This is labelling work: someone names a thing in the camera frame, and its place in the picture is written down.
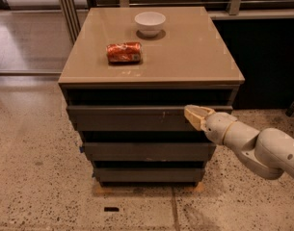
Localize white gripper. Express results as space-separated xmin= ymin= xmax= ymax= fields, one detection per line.
xmin=184 ymin=105 xmax=237 ymax=145

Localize grey top drawer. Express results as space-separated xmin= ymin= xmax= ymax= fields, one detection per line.
xmin=66 ymin=105 xmax=234 ymax=133

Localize grey drawer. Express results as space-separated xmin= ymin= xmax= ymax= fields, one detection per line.
xmin=66 ymin=105 xmax=234 ymax=133
xmin=94 ymin=168 xmax=204 ymax=183
xmin=83 ymin=142 xmax=215 ymax=162

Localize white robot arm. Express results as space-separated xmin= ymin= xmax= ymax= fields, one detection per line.
xmin=184 ymin=105 xmax=294 ymax=180

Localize grey drawer cabinet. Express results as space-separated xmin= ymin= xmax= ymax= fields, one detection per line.
xmin=58 ymin=6 xmax=246 ymax=188

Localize grey middle drawer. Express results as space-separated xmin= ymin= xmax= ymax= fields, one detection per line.
xmin=83 ymin=142 xmax=215 ymax=162

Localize grey bottom drawer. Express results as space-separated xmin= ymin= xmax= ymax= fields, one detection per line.
xmin=94 ymin=168 xmax=204 ymax=183

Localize crushed orange soda can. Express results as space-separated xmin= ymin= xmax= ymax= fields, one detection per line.
xmin=106 ymin=42 xmax=142 ymax=63

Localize white ceramic bowl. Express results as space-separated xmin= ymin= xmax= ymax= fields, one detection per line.
xmin=135 ymin=12 xmax=166 ymax=38

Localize black floor outlet plate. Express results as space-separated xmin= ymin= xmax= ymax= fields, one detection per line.
xmin=104 ymin=207 xmax=120 ymax=212

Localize metal railing frame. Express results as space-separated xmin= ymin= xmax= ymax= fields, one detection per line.
xmin=61 ymin=0 xmax=294 ymax=39

